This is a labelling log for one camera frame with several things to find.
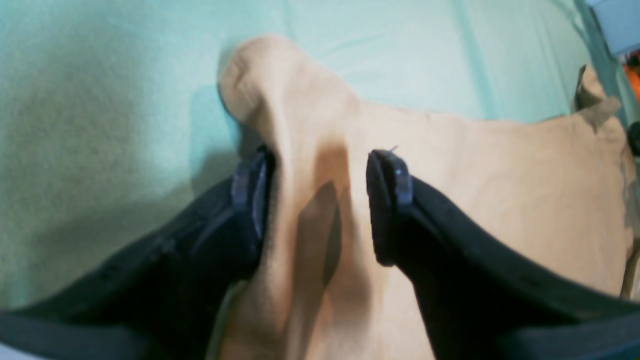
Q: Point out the light green table cloth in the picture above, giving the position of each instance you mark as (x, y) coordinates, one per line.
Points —
(111, 120)

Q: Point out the tan orange T-shirt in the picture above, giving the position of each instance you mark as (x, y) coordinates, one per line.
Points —
(560, 192)

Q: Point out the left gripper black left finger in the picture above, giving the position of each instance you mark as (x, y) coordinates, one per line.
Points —
(159, 297)

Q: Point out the dark orange folded garment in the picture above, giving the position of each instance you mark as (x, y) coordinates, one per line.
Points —
(631, 65)

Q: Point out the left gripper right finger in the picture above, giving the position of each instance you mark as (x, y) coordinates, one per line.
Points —
(479, 299)

